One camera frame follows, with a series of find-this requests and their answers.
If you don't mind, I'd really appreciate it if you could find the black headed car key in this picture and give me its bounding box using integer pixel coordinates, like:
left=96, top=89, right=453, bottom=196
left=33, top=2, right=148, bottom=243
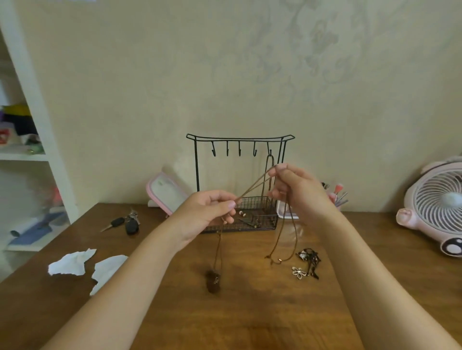
left=100, top=217, right=126, bottom=233

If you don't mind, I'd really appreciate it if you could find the person's right forearm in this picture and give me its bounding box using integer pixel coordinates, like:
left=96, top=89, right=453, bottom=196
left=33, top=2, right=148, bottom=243
left=321, top=211, right=462, bottom=350

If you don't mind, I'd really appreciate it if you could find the person's right hand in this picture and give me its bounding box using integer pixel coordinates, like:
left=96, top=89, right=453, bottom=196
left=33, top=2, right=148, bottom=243
left=267, top=163, right=342, bottom=231

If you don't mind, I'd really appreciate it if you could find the black cord flower pendant necklace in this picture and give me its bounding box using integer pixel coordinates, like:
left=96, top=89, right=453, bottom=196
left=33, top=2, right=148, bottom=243
left=291, top=248, right=322, bottom=280

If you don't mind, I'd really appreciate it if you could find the person's left hand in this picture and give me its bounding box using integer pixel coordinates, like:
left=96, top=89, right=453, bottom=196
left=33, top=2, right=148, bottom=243
left=166, top=190, right=239, bottom=251

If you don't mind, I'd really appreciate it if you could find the brown cord ring pendant necklace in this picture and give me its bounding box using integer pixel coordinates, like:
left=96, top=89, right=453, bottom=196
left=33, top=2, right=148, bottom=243
left=205, top=164, right=299, bottom=295

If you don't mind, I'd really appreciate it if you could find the pink pig shaped desk fan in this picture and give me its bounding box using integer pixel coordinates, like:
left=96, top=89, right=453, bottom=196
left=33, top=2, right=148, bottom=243
left=396, top=157, right=462, bottom=258

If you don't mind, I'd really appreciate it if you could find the brown cord leaf pendant necklace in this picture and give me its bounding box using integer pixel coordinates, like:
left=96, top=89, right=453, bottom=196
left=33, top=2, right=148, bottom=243
left=238, top=153, right=275, bottom=228

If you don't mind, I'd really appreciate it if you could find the clear plastic container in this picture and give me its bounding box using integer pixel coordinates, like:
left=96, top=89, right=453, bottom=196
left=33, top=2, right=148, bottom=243
left=276, top=200, right=300, bottom=220

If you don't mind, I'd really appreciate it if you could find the person's left forearm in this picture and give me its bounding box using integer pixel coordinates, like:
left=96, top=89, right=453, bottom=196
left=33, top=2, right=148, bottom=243
left=41, top=223, right=181, bottom=350

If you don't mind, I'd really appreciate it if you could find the black wire jewelry stand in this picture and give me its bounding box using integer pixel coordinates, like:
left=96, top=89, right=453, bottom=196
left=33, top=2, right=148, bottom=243
left=186, top=134, right=295, bottom=233

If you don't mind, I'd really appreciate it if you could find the white crumpled paper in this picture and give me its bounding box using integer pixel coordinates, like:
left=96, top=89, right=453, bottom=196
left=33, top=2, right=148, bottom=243
left=48, top=248, right=97, bottom=277
left=89, top=255, right=129, bottom=296

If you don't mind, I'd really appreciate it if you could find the pink brush holder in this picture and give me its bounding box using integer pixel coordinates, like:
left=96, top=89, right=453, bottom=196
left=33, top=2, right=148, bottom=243
left=326, top=193, right=344, bottom=212

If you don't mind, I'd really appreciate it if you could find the pink framed table mirror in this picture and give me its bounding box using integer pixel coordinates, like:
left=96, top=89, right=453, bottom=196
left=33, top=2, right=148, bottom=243
left=146, top=172, right=194, bottom=217

